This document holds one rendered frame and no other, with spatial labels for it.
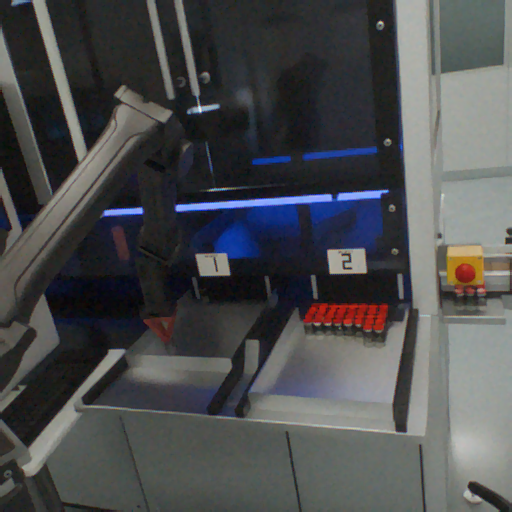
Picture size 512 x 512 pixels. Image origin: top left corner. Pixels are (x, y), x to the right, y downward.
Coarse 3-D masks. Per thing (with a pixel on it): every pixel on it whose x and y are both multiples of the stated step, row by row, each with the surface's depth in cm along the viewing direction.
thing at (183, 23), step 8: (176, 0) 104; (176, 8) 105; (184, 8) 105; (184, 16) 105; (184, 24) 105; (184, 32) 106; (184, 40) 106; (184, 48) 107; (192, 48) 107; (184, 56) 108; (192, 56) 108; (192, 64) 108; (192, 72) 109; (192, 80) 109; (200, 80) 112; (208, 80) 115; (192, 88) 110
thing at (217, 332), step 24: (192, 312) 141; (216, 312) 138; (240, 312) 136; (264, 312) 129; (144, 336) 125; (192, 336) 128; (216, 336) 126; (240, 336) 124; (144, 360) 117; (168, 360) 115; (192, 360) 113; (216, 360) 111
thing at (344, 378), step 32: (288, 352) 114; (320, 352) 112; (352, 352) 110; (384, 352) 108; (256, 384) 100; (288, 384) 103; (320, 384) 101; (352, 384) 100; (384, 384) 98; (352, 416) 91; (384, 416) 89
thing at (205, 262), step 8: (200, 256) 133; (208, 256) 132; (216, 256) 131; (224, 256) 130; (200, 264) 134; (208, 264) 133; (216, 264) 132; (224, 264) 131; (200, 272) 135; (208, 272) 134; (216, 272) 133; (224, 272) 132
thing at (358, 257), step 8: (328, 256) 121; (336, 256) 121; (344, 256) 120; (352, 256) 120; (360, 256) 119; (336, 264) 122; (344, 264) 121; (352, 264) 120; (360, 264) 120; (336, 272) 122; (344, 272) 122; (352, 272) 121; (360, 272) 120
